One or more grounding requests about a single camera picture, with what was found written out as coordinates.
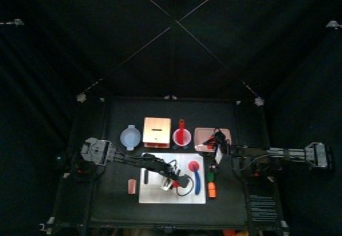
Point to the orange-red dough disc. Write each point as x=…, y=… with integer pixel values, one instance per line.
x=175, y=184

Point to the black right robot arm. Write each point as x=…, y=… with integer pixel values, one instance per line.
x=284, y=153

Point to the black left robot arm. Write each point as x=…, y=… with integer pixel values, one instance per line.
x=101, y=151

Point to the pink flat tray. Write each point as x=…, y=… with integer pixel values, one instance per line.
x=200, y=135

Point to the white cutting board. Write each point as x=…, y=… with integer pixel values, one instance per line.
x=153, y=193

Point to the red plastic cup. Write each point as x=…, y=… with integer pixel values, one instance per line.
x=181, y=137

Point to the orange toy carrot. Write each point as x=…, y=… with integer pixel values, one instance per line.
x=211, y=190

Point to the wooden box with red drawer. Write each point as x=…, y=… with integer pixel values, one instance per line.
x=156, y=130

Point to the grey plastic bowl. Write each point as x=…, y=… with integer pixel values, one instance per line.
x=129, y=137

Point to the black label with white text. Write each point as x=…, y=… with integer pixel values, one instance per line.
x=263, y=210

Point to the silver frame bracket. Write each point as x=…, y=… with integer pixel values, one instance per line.
x=332, y=24
x=80, y=97
x=259, y=101
x=16, y=22

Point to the dark vertical frame pole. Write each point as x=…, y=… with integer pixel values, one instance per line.
x=173, y=63

